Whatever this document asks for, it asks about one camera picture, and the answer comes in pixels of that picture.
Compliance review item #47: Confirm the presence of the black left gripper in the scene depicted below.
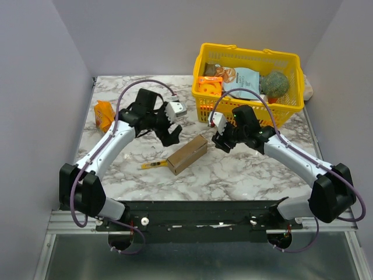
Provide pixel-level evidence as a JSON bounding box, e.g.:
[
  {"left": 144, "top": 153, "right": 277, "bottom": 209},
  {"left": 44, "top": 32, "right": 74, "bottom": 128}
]
[{"left": 145, "top": 102, "right": 181, "bottom": 146}]

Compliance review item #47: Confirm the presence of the brown cardboard express box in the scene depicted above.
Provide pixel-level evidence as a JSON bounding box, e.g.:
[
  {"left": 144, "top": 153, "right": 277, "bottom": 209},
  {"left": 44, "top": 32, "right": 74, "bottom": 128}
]
[{"left": 167, "top": 135, "right": 207, "bottom": 175}]

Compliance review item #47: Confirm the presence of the yellow utility knife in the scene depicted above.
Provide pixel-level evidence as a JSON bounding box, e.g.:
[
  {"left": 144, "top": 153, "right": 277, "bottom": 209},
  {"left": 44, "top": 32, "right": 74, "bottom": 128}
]
[{"left": 141, "top": 160, "right": 168, "bottom": 169}]

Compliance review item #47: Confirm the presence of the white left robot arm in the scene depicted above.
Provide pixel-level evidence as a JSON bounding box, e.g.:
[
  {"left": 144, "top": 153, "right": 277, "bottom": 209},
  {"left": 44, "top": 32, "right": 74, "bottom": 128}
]
[{"left": 59, "top": 88, "right": 187, "bottom": 230}]

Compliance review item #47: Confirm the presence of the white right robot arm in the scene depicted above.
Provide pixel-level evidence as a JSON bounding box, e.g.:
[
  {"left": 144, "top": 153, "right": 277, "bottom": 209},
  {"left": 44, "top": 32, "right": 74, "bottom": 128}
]
[{"left": 208, "top": 105, "right": 356, "bottom": 229}]

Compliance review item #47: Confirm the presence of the orange snack box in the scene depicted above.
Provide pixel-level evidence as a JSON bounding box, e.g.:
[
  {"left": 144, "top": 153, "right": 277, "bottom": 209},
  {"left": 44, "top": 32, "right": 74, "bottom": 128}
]
[{"left": 198, "top": 76, "right": 223, "bottom": 96}]

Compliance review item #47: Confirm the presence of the light blue snack pouch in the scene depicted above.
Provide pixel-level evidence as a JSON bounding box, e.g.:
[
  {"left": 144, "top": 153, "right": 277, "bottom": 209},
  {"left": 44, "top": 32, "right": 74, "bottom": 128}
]
[{"left": 222, "top": 67, "right": 260, "bottom": 95}]

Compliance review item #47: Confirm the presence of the yellow plastic shopping basket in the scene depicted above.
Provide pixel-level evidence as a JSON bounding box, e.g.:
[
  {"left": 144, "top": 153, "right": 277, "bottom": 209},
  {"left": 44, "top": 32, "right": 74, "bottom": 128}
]
[{"left": 192, "top": 43, "right": 304, "bottom": 127}]

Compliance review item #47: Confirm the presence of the orange snack bag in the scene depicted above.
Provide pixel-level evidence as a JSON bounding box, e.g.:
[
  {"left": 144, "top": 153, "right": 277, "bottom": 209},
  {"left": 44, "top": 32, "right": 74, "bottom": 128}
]
[{"left": 94, "top": 100, "right": 115, "bottom": 133}]

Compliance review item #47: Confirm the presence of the dark brown packet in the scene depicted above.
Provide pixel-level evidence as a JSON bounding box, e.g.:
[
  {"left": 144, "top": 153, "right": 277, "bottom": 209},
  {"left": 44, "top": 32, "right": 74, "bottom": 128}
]
[{"left": 203, "top": 63, "right": 216, "bottom": 76}]

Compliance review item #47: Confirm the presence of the green round melon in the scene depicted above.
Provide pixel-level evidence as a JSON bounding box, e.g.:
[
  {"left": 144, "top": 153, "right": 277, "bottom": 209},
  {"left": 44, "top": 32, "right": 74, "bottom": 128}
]
[{"left": 260, "top": 71, "right": 290, "bottom": 98}]

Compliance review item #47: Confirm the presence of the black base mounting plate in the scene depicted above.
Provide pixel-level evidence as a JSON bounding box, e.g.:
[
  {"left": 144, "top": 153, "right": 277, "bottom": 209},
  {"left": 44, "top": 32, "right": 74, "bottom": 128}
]
[{"left": 59, "top": 199, "right": 321, "bottom": 244}]

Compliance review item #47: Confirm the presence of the white bag behind basket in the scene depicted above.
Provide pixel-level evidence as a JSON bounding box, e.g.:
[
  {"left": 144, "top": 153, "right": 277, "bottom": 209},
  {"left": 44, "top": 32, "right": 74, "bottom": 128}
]
[{"left": 303, "top": 75, "right": 314, "bottom": 101}]

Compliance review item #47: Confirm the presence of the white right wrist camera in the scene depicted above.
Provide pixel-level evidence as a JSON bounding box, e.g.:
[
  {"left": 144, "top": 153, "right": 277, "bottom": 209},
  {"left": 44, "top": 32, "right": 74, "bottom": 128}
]
[{"left": 207, "top": 112, "right": 228, "bottom": 135}]

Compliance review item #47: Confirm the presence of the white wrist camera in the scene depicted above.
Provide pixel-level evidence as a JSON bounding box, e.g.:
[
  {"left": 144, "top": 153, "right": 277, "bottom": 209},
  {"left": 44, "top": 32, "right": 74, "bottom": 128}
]
[
  {"left": 207, "top": 112, "right": 228, "bottom": 135},
  {"left": 165, "top": 101, "right": 187, "bottom": 123}
]

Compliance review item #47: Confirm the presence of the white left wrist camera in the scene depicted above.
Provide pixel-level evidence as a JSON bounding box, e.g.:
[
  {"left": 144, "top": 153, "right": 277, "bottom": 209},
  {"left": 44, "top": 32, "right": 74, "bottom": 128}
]
[{"left": 165, "top": 101, "right": 187, "bottom": 123}]

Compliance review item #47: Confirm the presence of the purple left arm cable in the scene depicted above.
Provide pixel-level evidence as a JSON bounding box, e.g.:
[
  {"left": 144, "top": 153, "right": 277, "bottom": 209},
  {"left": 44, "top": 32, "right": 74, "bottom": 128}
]
[{"left": 70, "top": 79, "right": 178, "bottom": 255}]

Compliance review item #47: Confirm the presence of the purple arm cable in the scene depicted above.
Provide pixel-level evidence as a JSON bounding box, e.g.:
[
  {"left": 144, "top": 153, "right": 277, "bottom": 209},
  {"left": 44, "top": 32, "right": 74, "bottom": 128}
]
[
  {"left": 70, "top": 79, "right": 178, "bottom": 255},
  {"left": 209, "top": 88, "right": 367, "bottom": 254}
]

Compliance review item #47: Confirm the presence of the aluminium extrusion rail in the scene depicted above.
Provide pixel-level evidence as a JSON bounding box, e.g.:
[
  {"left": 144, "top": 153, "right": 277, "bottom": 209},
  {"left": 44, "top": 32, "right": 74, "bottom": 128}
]
[{"left": 47, "top": 211, "right": 358, "bottom": 235}]

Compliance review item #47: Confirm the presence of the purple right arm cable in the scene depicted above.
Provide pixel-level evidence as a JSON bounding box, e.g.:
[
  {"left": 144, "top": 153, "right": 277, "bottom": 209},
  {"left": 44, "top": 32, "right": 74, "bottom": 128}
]
[{"left": 209, "top": 88, "right": 367, "bottom": 254}]

